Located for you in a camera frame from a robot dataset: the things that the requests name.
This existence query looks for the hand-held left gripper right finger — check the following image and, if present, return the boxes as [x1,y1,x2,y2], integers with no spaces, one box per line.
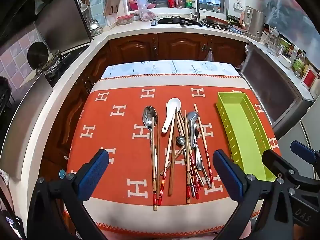
[212,149,297,240]

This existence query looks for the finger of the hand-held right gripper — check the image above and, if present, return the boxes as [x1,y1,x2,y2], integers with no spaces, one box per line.
[290,140,320,173]
[261,149,300,183]

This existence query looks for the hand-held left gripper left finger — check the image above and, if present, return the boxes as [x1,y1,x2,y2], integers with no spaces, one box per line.
[29,149,110,240]

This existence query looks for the green plastic utensil tray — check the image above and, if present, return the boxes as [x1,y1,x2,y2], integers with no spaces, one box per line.
[216,92,277,182]

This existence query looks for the pile of wooden chopsticks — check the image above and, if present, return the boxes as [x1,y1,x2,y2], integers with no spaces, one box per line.
[155,104,214,205]

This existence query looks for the large long-handled metal spoon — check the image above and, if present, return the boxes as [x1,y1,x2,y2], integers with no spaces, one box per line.
[142,105,160,180]

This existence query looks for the white ceramic spoon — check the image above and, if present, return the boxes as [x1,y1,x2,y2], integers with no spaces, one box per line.
[161,97,182,133]

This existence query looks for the grey refrigerator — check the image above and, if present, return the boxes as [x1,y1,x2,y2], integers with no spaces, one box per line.
[276,100,320,155]

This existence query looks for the orange patterned tablecloth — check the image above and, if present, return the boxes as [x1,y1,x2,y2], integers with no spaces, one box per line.
[66,76,282,233]

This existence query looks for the red box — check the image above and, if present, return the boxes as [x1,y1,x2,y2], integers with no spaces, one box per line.
[301,67,317,89]

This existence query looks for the steel side panel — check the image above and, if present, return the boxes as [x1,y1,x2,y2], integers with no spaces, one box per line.
[0,74,54,180]

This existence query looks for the green-labelled oil bottle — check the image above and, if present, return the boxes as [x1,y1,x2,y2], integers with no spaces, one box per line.
[291,51,307,77]

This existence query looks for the white bowl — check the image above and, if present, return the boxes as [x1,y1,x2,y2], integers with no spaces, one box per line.
[278,54,292,68]

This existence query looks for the glass jar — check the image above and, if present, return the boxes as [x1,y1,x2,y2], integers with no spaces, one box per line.
[266,27,280,50]

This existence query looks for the light blue floral table cover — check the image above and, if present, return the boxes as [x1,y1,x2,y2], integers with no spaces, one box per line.
[101,60,240,80]

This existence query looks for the black gas stove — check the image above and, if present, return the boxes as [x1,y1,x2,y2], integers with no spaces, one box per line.
[44,44,90,88]

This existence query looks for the round metal pot lid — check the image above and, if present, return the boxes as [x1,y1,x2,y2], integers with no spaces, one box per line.
[27,42,49,69]

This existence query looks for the stainless steel electric kettle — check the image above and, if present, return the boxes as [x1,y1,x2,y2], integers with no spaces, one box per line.
[244,6,266,42]

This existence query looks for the brown wooden kitchen cabinets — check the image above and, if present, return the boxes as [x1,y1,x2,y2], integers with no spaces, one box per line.
[40,32,248,180]

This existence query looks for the small silver kettle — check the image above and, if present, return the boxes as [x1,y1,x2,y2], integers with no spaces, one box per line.
[87,17,100,30]

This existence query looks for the red pan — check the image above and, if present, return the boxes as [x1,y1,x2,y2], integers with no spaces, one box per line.
[205,15,229,27]

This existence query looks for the stainless steel stove shield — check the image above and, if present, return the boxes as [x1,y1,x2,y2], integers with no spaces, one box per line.
[34,0,94,49]

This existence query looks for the red-lidded food container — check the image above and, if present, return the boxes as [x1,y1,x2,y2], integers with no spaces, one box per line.
[117,14,134,26]

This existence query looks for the black frying pan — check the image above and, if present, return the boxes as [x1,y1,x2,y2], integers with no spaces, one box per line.
[157,16,200,26]

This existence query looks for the wooden cutting board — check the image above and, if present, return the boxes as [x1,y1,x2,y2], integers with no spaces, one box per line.
[103,0,122,17]

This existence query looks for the clear plastic bag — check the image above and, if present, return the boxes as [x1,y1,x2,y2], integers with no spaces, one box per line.
[135,0,157,22]

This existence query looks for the steel kitchen faucet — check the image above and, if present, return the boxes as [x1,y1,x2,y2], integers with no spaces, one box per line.
[187,0,201,20]

